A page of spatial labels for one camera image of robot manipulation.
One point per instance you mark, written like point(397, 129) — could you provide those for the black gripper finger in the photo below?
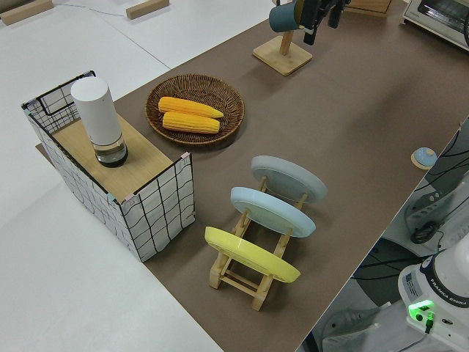
point(335, 14)
point(310, 22)

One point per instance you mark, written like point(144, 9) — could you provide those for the gray plate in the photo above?
point(289, 176)

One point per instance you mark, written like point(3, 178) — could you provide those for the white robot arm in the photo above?
point(450, 286)

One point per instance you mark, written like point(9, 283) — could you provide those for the light blue plate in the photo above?
point(271, 210)

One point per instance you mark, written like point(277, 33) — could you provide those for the yellow plate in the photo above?
point(249, 253)

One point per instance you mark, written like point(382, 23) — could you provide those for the wooden plate rack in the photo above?
point(238, 282)

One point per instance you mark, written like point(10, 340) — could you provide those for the dark teal mug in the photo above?
point(282, 16)

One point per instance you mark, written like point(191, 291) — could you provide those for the wooden mug tree stand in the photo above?
point(284, 55)

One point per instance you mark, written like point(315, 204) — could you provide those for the brown table mat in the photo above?
point(329, 121)

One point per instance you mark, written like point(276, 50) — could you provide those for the white toaster oven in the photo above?
point(439, 22)

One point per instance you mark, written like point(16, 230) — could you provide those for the round wicker basket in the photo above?
point(227, 99)

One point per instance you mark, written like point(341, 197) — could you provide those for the yellow corn cob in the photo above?
point(190, 122)
point(187, 106)

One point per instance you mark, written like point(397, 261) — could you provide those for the wooden block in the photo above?
point(146, 8)
point(25, 11)

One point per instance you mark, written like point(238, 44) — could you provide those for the white power strip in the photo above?
point(428, 205)

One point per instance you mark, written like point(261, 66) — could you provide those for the wooden board shelf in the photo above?
point(135, 161)

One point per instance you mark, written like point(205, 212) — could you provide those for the white cylinder bottle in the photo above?
point(99, 117)

